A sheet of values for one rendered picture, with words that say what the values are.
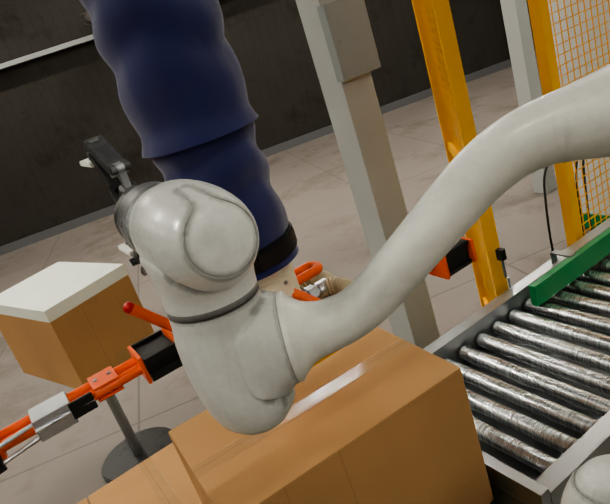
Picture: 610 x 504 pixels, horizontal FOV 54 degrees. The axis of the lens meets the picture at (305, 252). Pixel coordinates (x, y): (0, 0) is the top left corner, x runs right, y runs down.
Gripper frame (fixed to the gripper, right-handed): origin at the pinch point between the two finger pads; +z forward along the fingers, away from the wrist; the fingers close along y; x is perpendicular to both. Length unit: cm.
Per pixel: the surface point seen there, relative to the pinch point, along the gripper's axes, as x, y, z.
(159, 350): 0.4, 32.5, 17.4
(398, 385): 43, 64, 7
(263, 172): 32.1, 8.6, 14.5
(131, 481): -13, 104, 95
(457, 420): 51, 76, 0
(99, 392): -12.4, 34.7, 19.0
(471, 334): 107, 102, 53
